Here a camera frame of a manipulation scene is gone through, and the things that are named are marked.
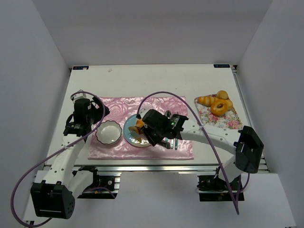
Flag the toasted bread slice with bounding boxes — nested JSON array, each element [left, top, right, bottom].
[[128, 126, 146, 143]]

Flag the metal tongs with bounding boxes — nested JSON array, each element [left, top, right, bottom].
[[158, 140, 171, 149]]

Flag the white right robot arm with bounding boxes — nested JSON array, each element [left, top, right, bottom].
[[138, 109, 264, 183]]

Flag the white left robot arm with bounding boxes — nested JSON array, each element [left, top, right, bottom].
[[30, 97, 110, 219]]

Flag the striped long bread roll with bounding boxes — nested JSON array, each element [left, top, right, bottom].
[[197, 96, 218, 107]]

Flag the round bread bun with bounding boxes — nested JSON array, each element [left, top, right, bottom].
[[216, 90, 229, 100]]

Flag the round bread behind donut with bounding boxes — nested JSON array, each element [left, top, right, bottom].
[[225, 99, 233, 111]]

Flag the white scalloped bowl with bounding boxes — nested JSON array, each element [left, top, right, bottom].
[[95, 121, 122, 145]]

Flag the blue and cream plate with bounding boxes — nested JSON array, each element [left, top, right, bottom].
[[123, 114, 150, 148]]

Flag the left blue table label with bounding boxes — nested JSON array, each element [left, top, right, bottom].
[[72, 66, 89, 70]]

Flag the blue table label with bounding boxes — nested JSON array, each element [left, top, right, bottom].
[[213, 64, 230, 68], [72, 66, 89, 70]]

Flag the glazed donut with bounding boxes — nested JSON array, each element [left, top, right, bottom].
[[210, 99, 228, 115]]

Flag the floral rectangular tray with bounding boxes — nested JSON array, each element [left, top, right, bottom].
[[194, 97, 243, 130]]

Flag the right blue table label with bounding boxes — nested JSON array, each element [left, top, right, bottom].
[[213, 64, 230, 68]]

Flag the teal handled spoon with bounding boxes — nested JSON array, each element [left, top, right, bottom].
[[165, 110, 172, 148]]

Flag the teal handled fork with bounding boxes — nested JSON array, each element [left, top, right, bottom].
[[170, 111, 179, 150]]

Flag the teal handled knife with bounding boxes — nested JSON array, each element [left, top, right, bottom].
[[174, 139, 178, 150]]

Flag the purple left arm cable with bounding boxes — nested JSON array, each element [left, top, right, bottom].
[[11, 90, 106, 226]]

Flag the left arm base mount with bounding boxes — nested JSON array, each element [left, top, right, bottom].
[[72, 166, 120, 199]]

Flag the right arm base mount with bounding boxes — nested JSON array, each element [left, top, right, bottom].
[[196, 170, 250, 202]]

